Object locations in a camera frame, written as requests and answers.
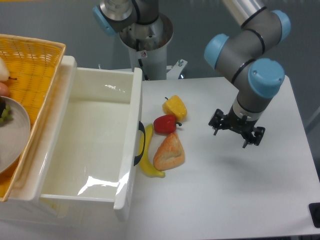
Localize pale pear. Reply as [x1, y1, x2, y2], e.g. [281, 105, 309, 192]
[0, 58, 17, 82]

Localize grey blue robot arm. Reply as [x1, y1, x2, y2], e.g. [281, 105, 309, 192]
[92, 0, 291, 146]

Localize yellow woven basket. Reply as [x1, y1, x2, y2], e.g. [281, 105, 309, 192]
[0, 34, 66, 202]

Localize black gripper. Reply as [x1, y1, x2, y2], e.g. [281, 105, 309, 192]
[208, 103, 266, 149]

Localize white plate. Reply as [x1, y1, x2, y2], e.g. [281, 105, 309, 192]
[0, 97, 31, 172]

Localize green grapes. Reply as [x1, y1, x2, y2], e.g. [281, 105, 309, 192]
[0, 104, 13, 125]

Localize red bell pepper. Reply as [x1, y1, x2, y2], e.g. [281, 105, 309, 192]
[153, 114, 182, 135]

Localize yellow banana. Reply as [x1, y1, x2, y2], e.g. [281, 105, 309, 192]
[138, 124, 166, 178]

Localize black object at table edge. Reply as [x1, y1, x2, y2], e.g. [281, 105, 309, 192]
[308, 202, 320, 229]

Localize black top drawer handle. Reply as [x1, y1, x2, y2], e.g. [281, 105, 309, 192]
[133, 121, 146, 167]

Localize white drawer cabinet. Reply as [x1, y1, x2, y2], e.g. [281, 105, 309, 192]
[0, 56, 77, 223]

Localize triangular bread pastry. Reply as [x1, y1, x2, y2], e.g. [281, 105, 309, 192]
[153, 132, 185, 171]

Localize peach fruit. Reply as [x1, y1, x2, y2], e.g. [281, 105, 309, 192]
[0, 82, 10, 97]

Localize yellow bell pepper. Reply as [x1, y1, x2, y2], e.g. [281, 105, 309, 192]
[162, 95, 188, 122]

